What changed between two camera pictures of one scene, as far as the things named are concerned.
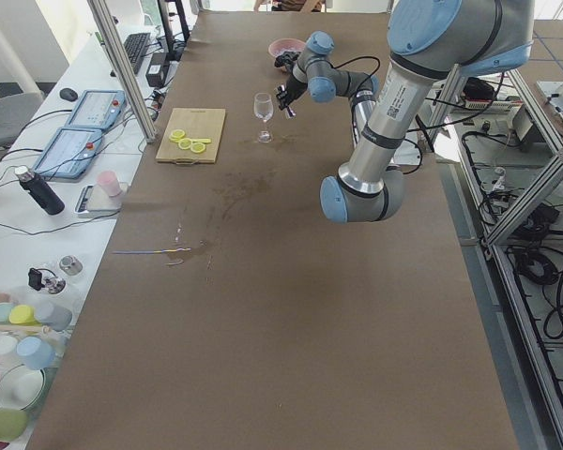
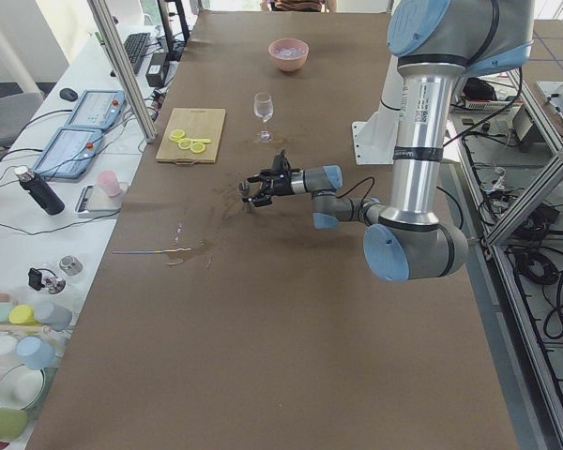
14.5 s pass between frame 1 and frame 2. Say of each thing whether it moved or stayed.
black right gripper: moved
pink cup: stayed
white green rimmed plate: stayed
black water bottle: stayed
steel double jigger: moved
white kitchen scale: stayed
